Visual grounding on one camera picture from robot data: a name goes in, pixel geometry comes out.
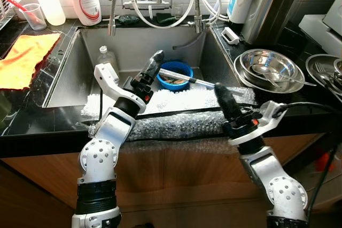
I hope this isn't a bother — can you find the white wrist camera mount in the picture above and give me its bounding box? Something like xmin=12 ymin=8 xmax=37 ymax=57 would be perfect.
xmin=95 ymin=62 xmax=147 ymax=111
xmin=227 ymin=101 xmax=289 ymax=146

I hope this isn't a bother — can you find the steel deep plate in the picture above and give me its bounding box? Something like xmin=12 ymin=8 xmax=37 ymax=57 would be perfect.
xmin=234 ymin=49 xmax=306 ymax=94
xmin=306 ymin=53 xmax=342 ymax=98

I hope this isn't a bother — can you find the wooden sink cabinet front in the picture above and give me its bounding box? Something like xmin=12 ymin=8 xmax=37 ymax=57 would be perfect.
xmin=0 ymin=135 xmax=321 ymax=210

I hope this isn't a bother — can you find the small steel bowl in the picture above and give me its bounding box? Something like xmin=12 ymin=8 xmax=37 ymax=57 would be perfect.
xmin=332 ymin=57 xmax=342 ymax=76

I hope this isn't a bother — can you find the orange cloth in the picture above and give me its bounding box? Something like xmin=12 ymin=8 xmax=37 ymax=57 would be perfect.
xmin=0 ymin=32 xmax=62 ymax=91

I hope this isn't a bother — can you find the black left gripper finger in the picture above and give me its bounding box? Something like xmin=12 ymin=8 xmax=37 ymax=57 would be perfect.
xmin=142 ymin=51 xmax=160 ymax=78
xmin=150 ymin=51 xmax=165 ymax=77

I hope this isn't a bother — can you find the stainless steel sink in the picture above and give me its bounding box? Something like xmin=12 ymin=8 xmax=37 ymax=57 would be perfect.
xmin=42 ymin=25 xmax=241 ymax=108

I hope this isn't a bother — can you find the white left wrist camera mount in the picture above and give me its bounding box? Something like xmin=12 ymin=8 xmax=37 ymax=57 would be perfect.
xmin=95 ymin=62 xmax=147 ymax=111

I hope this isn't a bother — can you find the tall steel cylinder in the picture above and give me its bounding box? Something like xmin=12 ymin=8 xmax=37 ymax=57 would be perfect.
xmin=240 ymin=0 xmax=310 ymax=46

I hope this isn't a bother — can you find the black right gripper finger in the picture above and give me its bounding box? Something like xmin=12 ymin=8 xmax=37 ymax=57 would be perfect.
xmin=215 ymin=83 xmax=233 ymax=122
xmin=219 ymin=83 xmax=244 ymax=119

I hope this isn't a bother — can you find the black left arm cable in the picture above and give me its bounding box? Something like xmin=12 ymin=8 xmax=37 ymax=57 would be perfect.
xmin=98 ymin=90 xmax=105 ymax=124

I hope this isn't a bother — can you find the wire dish rack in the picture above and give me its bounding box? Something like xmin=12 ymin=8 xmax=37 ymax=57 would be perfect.
xmin=0 ymin=0 xmax=17 ymax=31

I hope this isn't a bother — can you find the flexible steel faucet hose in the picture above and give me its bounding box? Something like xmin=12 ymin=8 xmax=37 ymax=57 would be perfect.
xmin=108 ymin=0 xmax=122 ymax=36

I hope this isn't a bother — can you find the red plastic stick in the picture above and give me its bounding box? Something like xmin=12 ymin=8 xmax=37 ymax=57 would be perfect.
xmin=0 ymin=0 xmax=33 ymax=18

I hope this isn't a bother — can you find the blue plastic bowl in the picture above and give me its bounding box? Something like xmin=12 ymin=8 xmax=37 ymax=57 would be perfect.
xmin=157 ymin=60 xmax=194 ymax=91

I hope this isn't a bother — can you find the bubble wrap sheet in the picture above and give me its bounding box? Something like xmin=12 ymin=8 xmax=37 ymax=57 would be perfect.
xmin=80 ymin=87 xmax=257 ymax=143

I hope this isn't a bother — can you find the steel gooseneck faucet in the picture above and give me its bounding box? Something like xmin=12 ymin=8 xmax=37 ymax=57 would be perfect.
xmin=188 ymin=0 xmax=206 ymax=34

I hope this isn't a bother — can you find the clear plastic cup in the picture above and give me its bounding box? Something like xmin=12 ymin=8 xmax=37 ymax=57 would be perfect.
xmin=21 ymin=4 xmax=46 ymax=31

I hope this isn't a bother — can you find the small white plastic holder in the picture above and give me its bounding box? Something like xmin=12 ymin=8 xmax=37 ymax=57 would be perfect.
xmin=221 ymin=27 xmax=240 ymax=46

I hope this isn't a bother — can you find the dark scouring pad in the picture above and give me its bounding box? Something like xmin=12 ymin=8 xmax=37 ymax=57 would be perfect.
xmin=118 ymin=14 xmax=141 ymax=26

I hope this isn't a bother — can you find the clear plastic bottle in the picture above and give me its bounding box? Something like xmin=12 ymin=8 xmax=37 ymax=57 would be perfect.
xmin=96 ymin=45 xmax=119 ymax=76

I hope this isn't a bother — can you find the orange plastic item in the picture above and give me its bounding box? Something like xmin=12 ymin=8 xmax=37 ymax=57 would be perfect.
xmin=315 ymin=152 xmax=332 ymax=172

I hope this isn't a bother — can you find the green sponge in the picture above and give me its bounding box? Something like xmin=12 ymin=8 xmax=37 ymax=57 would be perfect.
xmin=158 ymin=14 xmax=182 ymax=26

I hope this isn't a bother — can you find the large steel bowl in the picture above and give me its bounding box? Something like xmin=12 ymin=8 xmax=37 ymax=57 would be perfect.
xmin=239 ymin=49 xmax=301 ymax=87

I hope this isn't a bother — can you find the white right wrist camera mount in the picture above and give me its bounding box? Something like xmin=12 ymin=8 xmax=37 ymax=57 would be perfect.
xmin=227 ymin=101 xmax=289 ymax=146

